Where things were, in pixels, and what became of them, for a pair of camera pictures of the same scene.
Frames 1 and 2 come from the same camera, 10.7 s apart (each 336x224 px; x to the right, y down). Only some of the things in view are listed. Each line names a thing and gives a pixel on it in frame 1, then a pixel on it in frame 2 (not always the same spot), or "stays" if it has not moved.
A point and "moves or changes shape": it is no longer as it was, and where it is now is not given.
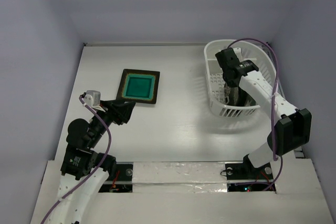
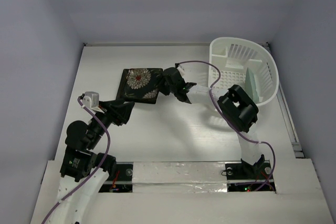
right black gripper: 234,95 to 169,82
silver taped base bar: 179,177 stays
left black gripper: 123,112 stays
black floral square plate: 244,98 moves or changes shape
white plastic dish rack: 257,53 stays
